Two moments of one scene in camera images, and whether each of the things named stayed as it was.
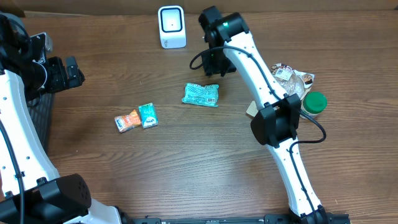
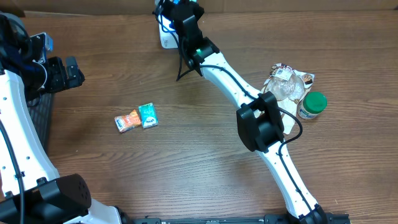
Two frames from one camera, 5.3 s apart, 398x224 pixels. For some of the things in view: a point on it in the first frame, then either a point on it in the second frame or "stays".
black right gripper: [213, 68] to [199, 11]
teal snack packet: [206, 95] to [176, 2]
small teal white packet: [148, 115] stays
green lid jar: [313, 103] stays
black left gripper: [63, 82] stays
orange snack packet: [125, 122] stays
